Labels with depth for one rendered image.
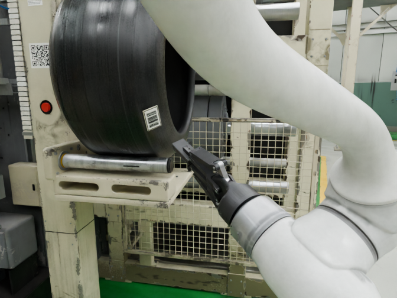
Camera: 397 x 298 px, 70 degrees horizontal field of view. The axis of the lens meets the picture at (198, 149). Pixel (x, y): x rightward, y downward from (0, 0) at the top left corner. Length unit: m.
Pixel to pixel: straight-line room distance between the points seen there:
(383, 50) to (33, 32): 9.48
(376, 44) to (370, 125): 9.62
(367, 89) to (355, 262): 9.42
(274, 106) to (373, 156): 0.18
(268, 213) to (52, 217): 0.86
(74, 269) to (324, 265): 0.95
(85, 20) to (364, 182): 0.65
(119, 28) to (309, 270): 0.60
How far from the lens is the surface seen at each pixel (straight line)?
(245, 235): 0.44
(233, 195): 0.47
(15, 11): 1.13
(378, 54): 9.94
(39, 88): 1.06
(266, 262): 0.42
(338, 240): 0.42
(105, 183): 0.86
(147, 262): 1.78
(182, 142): 0.62
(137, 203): 0.84
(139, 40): 0.70
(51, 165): 0.93
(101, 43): 0.72
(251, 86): 0.22
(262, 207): 0.45
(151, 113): 0.71
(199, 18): 0.19
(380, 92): 9.83
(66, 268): 1.21
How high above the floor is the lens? 1.11
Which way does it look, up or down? 11 degrees down
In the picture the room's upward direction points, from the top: straight up
